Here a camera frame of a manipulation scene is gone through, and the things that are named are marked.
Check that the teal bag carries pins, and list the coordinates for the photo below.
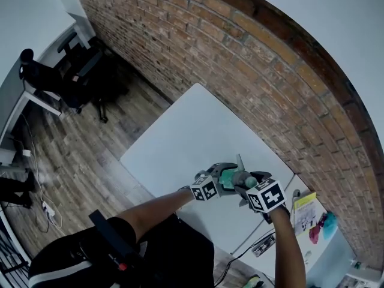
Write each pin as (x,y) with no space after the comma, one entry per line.
(330,225)

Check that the person's left forearm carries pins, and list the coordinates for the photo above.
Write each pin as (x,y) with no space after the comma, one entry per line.
(156,210)

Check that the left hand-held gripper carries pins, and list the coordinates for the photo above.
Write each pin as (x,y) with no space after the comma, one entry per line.
(207,189)

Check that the person's right forearm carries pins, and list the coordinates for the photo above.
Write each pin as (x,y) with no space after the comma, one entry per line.
(289,250)

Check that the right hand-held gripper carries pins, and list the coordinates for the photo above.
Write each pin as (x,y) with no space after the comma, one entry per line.
(268,197)

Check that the white desk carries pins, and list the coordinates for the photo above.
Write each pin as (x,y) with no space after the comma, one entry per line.
(18,100)

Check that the black electronic device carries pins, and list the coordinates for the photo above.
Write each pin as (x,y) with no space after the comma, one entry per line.
(263,246)

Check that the green yellow object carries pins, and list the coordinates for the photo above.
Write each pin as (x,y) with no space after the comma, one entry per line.
(251,282)

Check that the person's black clothing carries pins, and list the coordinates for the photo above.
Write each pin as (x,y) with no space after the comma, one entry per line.
(168,256)

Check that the yellow-edged booklet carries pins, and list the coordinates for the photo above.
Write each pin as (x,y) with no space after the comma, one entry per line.
(306,214)

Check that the white power strip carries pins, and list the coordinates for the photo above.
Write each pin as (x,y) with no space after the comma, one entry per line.
(49,210)

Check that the black office chair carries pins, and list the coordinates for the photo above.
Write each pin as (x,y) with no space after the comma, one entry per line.
(87,76)

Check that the white plug adapter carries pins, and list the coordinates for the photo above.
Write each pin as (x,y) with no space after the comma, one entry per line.
(26,153)

